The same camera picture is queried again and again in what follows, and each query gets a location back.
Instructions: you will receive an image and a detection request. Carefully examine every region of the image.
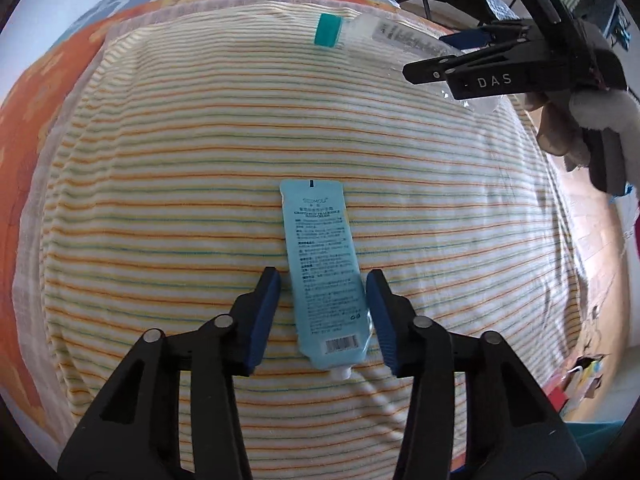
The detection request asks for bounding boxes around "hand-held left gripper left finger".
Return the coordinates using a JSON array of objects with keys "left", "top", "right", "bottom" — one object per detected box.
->
[{"left": 56, "top": 266, "right": 282, "bottom": 480}]

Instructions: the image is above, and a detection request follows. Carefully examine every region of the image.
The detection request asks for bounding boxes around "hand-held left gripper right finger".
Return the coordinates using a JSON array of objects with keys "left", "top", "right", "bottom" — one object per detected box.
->
[{"left": 365, "top": 269, "right": 587, "bottom": 480}]

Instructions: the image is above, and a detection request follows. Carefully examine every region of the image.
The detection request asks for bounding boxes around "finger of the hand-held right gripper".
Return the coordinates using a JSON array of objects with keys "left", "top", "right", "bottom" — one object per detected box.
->
[
  {"left": 402, "top": 42, "right": 571, "bottom": 101},
  {"left": 439, "top": 19, "right": 538, "bottom": 52}
]

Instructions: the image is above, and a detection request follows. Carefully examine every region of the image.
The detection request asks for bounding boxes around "light blue cream tube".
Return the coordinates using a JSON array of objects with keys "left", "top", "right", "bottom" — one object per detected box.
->
[{"left": 279, "top": 178, "right": 373, "bottom": 380}]

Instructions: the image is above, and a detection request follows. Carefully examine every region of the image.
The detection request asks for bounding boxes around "clear plastic bottle teal cap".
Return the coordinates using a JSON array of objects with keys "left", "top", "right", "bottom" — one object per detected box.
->
[{"left": 314, "top": 12, "right": 503, "bottom": 115}]

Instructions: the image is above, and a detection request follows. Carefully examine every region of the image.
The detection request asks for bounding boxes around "person's right hand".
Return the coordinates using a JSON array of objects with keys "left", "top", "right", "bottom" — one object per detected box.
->
[{"left": 536, "top": 91, "right": 592, "bottom": 168}]

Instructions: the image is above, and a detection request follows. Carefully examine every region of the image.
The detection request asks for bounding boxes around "striped towel blanket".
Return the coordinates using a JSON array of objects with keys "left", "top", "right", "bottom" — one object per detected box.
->
[{"left": 17, "top": 0, "right": 588, "bottom": 480}]

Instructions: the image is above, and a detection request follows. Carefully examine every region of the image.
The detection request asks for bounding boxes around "colourful paper box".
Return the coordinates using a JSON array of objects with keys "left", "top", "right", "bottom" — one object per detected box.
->
[{"left": 560, "top": 354, "right": 612, "bottom": 417}]

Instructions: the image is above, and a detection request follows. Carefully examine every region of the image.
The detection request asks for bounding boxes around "orange patterned mat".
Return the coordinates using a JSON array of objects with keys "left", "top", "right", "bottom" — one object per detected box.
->
[{"left": 0, "top": 0, "right": 143, "bottom": 441}]

